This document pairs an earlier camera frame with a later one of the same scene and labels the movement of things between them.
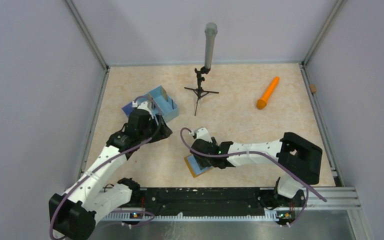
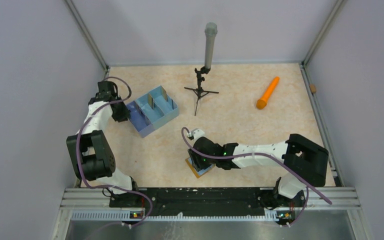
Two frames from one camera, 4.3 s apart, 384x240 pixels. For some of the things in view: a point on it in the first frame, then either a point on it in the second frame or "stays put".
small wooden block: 313,88 stays put
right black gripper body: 203,163 stays put
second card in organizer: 164,93 stays put
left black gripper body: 153,132 to 121,112
